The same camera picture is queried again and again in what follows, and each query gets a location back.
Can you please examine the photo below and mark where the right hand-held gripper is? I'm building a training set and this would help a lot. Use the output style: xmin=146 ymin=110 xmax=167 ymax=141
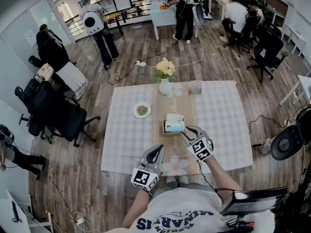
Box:
xmin=181 ymin=125 xmax=215 ymax=163

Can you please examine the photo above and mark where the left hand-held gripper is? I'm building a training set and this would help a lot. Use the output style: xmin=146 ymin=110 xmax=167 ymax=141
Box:
xmin=131 ymin=144 xmax=165 ymax=192

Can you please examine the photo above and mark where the white blue tissue pack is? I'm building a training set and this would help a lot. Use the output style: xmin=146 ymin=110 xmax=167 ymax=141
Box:
xmin=164 ymin=113 xmax=186 ymax=133

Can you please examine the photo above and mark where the wooden tissue box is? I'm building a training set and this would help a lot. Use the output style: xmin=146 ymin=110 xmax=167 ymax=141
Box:
xmin=162 ymin=119 xmax=187 ymax=137

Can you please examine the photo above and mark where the person's right forearm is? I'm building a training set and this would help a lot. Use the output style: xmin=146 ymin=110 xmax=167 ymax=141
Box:
xmin=206 ymin=154 xmax=243 ymax=210

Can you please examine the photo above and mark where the person's left forearm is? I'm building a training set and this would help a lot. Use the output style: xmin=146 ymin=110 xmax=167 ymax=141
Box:
xmin=121 ymin=188 xmax=152 ymax=229

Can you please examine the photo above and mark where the beige flower-print table runner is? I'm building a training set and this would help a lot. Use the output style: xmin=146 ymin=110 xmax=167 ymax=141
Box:
xmin=152 ymin=81 xmax=204 ymax=177

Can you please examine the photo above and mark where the table with checked tablecloth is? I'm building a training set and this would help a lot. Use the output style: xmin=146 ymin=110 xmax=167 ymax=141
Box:
xmin=101 ymin=80 xmax=255 ymax=178

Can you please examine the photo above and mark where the white plate of snacks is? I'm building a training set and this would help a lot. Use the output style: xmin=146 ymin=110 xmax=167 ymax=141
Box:
xmin=133 ymin=101 xmax=151 ymax=118

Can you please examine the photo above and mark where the white vase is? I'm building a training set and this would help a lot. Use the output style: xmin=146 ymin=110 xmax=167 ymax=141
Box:
xmin=159 ymin=78 xmax=173 ymax=96

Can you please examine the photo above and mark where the person's white printed t-shirt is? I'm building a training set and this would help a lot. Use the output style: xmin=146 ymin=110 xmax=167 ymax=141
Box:
xmin=104 ymin=187 xmax=275 ymax=233

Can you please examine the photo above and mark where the yellow flower bouquet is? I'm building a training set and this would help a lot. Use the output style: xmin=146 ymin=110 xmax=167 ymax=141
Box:
xmin=153 ymin=57 xmax=176 ymax=82

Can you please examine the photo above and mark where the black chest-mounted screen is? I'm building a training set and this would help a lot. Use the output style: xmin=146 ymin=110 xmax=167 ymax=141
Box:
xmin=220 ymin=187 xmax=288 ymax=216

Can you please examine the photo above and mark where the black white pod backpack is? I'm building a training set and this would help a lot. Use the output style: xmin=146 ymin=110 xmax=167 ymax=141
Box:
xmin=271 ymin=108 xmax=311 ymax=161

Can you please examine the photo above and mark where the large black office chair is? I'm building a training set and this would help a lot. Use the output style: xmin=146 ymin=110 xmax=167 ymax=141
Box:
xmin=246 ymin=24 xmax=290 ymax=83
xmin=28 ymin=81 xmax=101 ymax=148

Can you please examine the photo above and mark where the white work table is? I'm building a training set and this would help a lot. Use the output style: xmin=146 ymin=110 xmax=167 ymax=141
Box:
xmin=149 ymin=0 xmax=199 ymax=41

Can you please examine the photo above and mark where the grey pod backpack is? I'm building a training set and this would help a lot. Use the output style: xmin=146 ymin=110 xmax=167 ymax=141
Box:
xmin=188 ymin=0 xmax=205 ymax=26

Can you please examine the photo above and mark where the white desk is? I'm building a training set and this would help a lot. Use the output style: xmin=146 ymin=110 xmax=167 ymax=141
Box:
xmin=283 ymin=23 xmax=307 ymax=58
xmin=278 ymin=75 xmax=311 ymax=106

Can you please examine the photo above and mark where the black mesh office chair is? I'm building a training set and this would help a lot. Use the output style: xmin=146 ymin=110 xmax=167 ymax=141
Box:
xmin=14 ymin=79 xmax=42 ymax=128

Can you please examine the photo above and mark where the white capsule backpack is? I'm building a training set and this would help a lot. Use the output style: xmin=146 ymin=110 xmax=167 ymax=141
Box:
xmin=82 ymin=10 xmax=104 ymax=35

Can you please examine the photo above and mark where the black bag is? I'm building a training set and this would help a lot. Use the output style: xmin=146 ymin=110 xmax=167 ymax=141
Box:
xmin=28 ymin=55 xmax=43 ymax=67

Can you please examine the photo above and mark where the white-screen monitor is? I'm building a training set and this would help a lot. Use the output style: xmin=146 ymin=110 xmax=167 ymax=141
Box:
xmin=97 ymin=0 xmax=115 ymax=14
xmin=113 ymin=0 xmax=132 ymax=11

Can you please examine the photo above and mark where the black metal railing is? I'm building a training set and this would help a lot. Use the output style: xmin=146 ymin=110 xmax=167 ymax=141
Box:
xmin=64 ymin=0 xmax=209 ymax=37

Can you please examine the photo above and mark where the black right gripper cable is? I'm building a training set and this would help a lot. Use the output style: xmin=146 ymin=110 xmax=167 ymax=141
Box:
xmin=196 ymin=160 xmax=235 ymax=203

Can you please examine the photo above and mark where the black cable with adapter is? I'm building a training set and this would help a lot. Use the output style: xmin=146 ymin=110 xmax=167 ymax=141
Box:
xmin=248 ymin=115 xmax=290 ymax=148

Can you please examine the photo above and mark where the black floor cable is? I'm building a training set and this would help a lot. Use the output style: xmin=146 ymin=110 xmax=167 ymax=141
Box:
xmin=106 ymin=47 xmax=158 ymax=86

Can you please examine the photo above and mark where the white charger with cable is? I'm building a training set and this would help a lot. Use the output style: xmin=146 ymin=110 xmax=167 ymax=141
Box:
xmin=72 ymin=211 xmax=86 ymax=225

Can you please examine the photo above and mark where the black red-tipped mount handle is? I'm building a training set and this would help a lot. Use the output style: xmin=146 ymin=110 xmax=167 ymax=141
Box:
xmin=225 ymin=215 xmax=256 ymax=233

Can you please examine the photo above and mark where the white wall notice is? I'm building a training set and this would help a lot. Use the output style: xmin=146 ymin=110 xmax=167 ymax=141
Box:
xmin=24 ymin=30 xmax=37 ymax=49

